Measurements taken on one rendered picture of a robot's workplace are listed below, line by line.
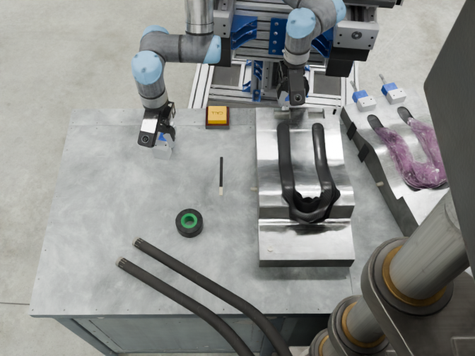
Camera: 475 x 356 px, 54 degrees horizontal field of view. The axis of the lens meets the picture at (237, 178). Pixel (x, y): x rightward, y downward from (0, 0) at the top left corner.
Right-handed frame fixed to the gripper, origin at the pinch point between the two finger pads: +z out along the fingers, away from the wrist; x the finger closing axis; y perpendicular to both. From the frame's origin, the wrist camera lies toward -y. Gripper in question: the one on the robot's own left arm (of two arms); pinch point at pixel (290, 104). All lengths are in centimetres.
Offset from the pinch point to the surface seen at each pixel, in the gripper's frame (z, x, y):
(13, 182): 85, 128, 36
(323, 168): -4.0, -4.0, -27.9
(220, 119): 0.9, 23.6, -1.9
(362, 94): -2.3, -24.0, -0.6
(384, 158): -4.7, -22.5, -27.4
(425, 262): -79, 11, -83
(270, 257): -1, 16, -52
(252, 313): -8, 24, -68
